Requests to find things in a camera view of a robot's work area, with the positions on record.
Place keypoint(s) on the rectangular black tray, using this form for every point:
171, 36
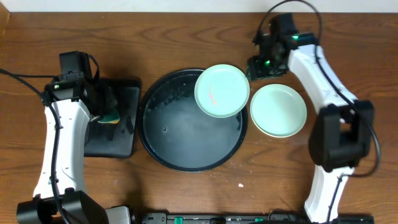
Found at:
115, 139

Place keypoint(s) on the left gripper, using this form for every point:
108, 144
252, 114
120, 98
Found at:
104, 104

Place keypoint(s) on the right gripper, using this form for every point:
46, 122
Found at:
254, 71

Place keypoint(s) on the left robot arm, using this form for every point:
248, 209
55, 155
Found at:
71, 102

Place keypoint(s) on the green yellow sponge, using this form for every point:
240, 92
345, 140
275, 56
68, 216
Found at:
112, 117

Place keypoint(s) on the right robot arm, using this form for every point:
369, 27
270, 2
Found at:
342, 132

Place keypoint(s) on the round black tray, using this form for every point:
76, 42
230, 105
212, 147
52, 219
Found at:
178, 134

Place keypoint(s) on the light green plate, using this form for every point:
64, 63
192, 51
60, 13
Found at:
278, 110
222, 91

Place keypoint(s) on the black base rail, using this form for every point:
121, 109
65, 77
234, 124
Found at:
274, 218

